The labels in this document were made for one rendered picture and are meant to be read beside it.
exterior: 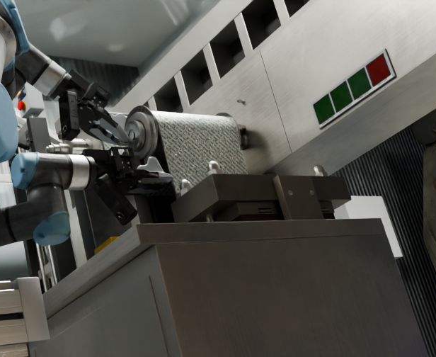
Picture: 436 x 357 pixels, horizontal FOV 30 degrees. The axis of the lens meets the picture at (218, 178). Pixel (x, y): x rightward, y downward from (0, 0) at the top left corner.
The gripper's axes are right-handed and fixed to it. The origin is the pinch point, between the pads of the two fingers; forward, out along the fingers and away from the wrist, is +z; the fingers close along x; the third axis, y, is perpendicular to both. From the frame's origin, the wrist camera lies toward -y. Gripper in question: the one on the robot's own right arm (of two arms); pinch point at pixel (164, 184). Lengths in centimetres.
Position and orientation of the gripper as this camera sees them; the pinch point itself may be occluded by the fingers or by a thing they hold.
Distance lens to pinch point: 186.0
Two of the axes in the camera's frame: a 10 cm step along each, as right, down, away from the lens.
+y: -2.5, -8.9, 3.9
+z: 8.1, 0.4, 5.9
